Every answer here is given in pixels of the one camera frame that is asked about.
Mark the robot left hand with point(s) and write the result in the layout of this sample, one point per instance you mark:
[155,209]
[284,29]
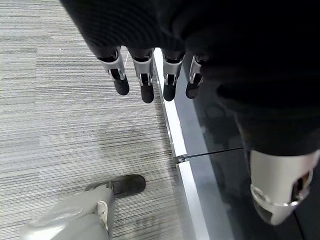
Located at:
[225,50]

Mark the dark glass panel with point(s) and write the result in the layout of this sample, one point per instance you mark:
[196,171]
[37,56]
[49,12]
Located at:
[225,175]

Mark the silver aluminium frame rail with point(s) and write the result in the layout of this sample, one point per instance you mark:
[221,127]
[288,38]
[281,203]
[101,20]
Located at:
[180,147]

